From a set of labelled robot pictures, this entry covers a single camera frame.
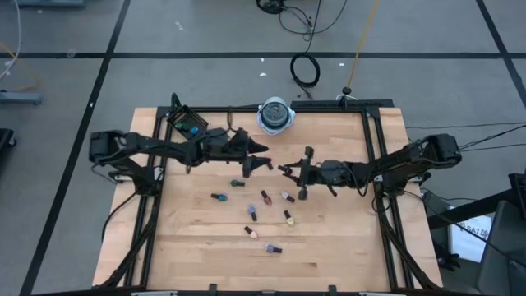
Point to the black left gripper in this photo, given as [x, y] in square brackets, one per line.
[222, 146]

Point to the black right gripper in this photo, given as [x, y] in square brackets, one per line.
[328, 174]

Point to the plum purple nail polish bottle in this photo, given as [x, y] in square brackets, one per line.
[269, 166]

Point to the pale pink nail polish bottle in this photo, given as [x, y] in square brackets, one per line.
[284, 194]

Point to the dark green nail polish bottle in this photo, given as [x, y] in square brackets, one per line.
[236, 183]

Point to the red-brown nail polish bottle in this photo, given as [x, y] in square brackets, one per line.
[267, 200]

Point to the yellow nail polish bottle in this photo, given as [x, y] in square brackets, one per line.
[290, 221]

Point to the teal blue nail polish bottle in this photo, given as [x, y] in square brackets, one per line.
[222, 197]

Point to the lavender blue nail polish bottle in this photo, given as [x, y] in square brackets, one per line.
[251, 209]

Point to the peach nail polish bottle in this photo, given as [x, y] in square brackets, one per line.
[253, 234]

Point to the light purple nail polish bottle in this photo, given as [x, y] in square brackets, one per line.
[269, 248]

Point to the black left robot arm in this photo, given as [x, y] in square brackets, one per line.
[156, 144]

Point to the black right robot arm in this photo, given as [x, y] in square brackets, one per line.
[402, 158]

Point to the black plastic basket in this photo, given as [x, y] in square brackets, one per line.
[176, 113]

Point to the black table clamp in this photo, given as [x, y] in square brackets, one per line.
[212, 288]
[332, 289]

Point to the small black floor object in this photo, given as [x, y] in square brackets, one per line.
[448, 260]

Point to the black diagonal bar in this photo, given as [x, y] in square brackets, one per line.
[472, 209]

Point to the white printed paper sheet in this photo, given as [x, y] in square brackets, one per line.
[468, 244]

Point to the grey office chair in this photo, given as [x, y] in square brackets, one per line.
[501, 255]

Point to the black crate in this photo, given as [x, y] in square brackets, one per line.
[520, 193]

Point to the grey stand foot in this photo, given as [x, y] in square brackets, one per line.
[20, 98]

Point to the black caster object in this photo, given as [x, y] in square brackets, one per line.
[5, 139]

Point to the black aluminium table frame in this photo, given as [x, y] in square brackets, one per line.
[328, 103]

